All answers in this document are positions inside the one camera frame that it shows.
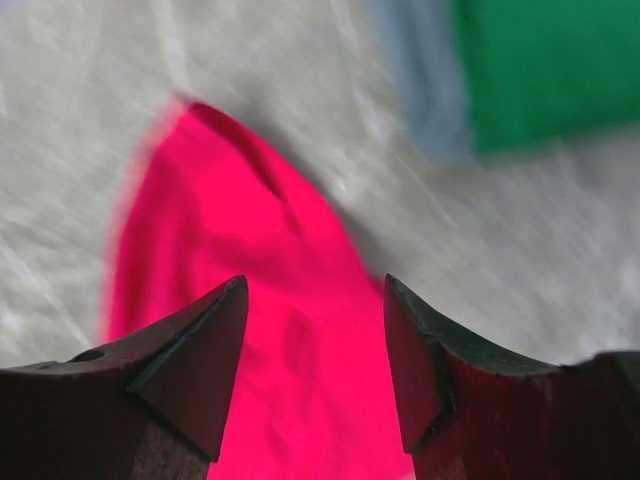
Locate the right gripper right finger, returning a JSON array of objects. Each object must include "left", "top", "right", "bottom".
[{"left": 384, "top": 276, "right": 639, "bottom": 479}]

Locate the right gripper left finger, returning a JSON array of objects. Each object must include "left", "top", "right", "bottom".
[{"left": 1, "top": 276, "right": 248, "bottom": 479}]

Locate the red t-shirt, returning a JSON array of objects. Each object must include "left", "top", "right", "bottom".
[{"left": 103, "top": 96, "right": 413, "bottom": 479}]

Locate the folded green t-shirt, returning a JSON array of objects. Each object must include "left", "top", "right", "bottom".
[{"left": 451, "top": 0, "right": 639, "bottom": 154}]

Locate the folded grey-blue t-shirt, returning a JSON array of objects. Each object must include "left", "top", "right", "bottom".
[{"left": 371, "top": 0, "right": 476, "bottom": 166}]

